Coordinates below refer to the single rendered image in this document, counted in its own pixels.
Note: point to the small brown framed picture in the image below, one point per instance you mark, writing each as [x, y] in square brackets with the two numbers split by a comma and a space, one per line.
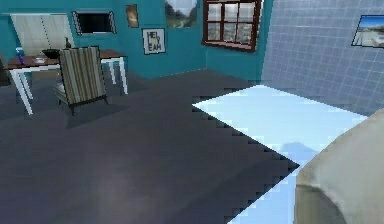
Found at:
[132, 15]

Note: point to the white curtain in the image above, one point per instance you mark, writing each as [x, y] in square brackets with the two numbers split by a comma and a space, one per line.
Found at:
[40, 33]

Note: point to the red framed window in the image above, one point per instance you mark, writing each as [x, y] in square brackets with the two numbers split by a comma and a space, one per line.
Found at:
[231, 23]

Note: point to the dark green bottle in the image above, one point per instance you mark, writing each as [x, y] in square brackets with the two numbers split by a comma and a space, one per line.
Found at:
[68, 43]

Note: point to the blue bottle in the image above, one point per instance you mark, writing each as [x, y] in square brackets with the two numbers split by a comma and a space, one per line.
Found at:
[20, 55]

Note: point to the brown table with white legs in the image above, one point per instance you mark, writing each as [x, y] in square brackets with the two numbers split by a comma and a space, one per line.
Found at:
[111, 54]

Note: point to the dark window with shutters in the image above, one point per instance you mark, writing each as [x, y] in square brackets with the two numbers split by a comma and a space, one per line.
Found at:
[94, 22]

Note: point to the landscape picture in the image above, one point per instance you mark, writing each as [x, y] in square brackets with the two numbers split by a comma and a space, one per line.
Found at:
[181, 13]

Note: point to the black bowl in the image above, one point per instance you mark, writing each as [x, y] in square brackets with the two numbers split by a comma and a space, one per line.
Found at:
[50, 53]

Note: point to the beach picture with black frame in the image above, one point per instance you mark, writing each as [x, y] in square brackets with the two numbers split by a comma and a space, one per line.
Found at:
[370, 30]

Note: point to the framed text poster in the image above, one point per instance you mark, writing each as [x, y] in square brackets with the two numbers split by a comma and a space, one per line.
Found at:
[153, 41]

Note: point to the striped armchair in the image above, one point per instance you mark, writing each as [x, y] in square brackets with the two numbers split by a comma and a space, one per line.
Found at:
[83, 75]

